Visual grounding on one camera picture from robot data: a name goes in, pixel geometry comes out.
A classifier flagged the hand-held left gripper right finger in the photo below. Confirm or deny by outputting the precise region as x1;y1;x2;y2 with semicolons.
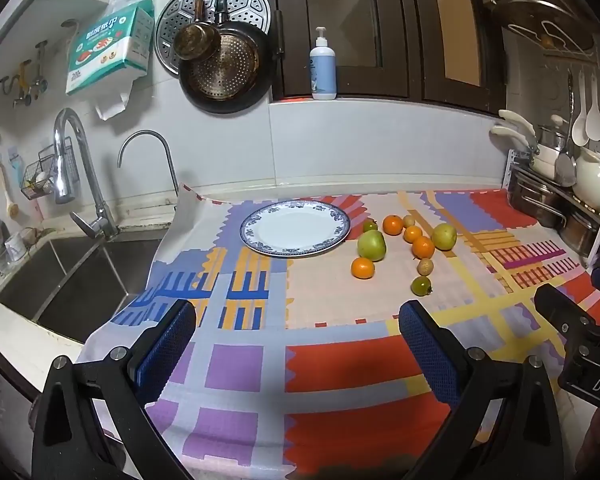
398;300;566;480

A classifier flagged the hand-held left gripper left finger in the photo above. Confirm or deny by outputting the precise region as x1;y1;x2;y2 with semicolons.
30;299;197;480

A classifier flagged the large yellow-green guava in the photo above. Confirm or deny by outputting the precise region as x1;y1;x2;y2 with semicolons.
431;223;458;252

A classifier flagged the large green apple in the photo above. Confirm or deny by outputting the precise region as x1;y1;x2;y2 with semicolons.
357;230;387;262

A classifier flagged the blue patterned white plate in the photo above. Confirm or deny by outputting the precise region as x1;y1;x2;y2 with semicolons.
239;199;352;260

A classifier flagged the round steel pot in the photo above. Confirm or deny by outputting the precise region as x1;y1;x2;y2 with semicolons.
560;204;600;256

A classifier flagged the colourful patterned table mat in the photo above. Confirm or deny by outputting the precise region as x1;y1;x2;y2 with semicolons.
75;182;600;480

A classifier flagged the white ceramic pitcher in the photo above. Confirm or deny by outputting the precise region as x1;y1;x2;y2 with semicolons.
572;147;600;213

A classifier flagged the stainless steel sink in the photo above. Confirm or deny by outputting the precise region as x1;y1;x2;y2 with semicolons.
0;235;166;346

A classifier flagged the square steel container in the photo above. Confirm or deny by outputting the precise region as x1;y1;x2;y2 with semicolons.
507;167;567;228

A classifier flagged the steel spatula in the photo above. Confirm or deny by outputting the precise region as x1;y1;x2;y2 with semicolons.
555;72;579;187

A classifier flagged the white dish rack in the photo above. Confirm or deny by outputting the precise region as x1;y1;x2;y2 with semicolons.
500;149;600;268

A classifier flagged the steel lidded pot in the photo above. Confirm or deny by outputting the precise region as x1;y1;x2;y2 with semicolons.
537;114;574;153

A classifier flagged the white plastic spoon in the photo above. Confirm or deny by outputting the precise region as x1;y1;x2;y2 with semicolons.
586;71;600;142
571;72;589;146

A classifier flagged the white cup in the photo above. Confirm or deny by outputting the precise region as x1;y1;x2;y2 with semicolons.
2;232;27;262

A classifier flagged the tall chrome faucet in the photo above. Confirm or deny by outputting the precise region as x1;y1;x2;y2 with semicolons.
54;108;121;241

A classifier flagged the thin gooseneck faucet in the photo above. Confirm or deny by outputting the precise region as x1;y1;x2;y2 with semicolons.
117;130;181;211

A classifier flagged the black frying pan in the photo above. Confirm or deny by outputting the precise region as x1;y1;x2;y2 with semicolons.
179;0;273;115

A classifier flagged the copper perforated strainer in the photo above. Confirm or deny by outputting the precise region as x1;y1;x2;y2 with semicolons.
187;34;259;101

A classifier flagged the white pump soap bottle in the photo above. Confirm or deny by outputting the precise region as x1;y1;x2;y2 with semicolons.
308;26;338;101

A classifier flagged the green tissue pack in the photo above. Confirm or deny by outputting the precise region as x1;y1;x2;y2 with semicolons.
65;2;156;96

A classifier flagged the small brass pot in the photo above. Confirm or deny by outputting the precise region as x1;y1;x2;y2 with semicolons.
173;0;222;61

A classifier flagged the round perforated steamer rack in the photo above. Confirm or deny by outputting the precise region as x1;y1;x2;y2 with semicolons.
155;0;271;78

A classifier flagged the white handled pan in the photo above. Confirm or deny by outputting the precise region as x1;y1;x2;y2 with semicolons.
497;109;556;161
490;126;558;178

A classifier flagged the black wire basket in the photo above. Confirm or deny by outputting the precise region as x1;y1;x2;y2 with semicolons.
22;142;78;201

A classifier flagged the wooden handled brush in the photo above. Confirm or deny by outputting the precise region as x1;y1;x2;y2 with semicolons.
0;162;21;218

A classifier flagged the metal wall shelf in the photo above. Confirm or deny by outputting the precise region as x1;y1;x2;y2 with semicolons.
480;0;598;66

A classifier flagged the dark wooden window frame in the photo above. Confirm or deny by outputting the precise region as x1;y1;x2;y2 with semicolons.
260;0;506;116

